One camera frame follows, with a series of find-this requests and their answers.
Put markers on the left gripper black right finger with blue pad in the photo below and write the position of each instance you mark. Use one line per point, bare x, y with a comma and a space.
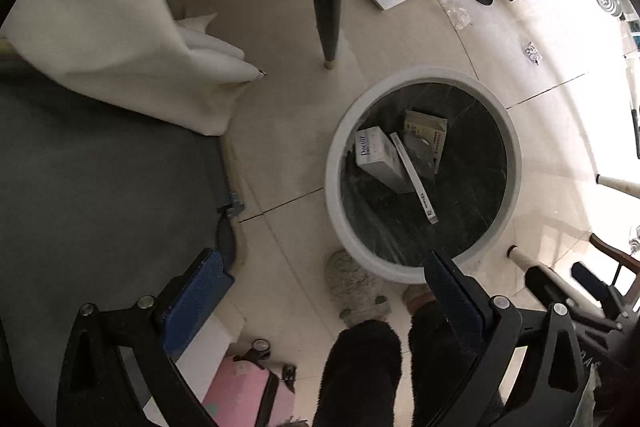
549, 387

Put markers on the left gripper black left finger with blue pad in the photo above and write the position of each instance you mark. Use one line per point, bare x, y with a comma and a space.
95, 388

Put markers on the small white carton box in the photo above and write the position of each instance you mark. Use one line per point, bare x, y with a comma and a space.
432, 130

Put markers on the white box german flag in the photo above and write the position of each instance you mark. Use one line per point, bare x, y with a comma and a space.
414, 177

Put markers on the long white toothpaste box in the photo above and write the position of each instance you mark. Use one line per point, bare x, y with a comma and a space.
377, 156

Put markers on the white round trash bin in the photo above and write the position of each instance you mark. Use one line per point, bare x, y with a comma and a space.
473, 193

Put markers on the right grey fuzzy slipper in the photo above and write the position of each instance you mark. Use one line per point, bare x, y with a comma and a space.
417, 296

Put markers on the grey fuzzy slipper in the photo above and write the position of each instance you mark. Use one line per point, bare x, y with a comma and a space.
357, 294
417, 296

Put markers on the dark grey sofa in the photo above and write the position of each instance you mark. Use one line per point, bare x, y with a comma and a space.
98, 204

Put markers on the left grey fuzzy slipper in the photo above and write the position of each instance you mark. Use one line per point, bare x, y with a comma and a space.
357, 294

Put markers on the dumbbell on floor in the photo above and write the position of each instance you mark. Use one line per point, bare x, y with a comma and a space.
612, 7

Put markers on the white cloth on chair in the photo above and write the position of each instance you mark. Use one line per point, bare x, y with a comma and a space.
133, 54

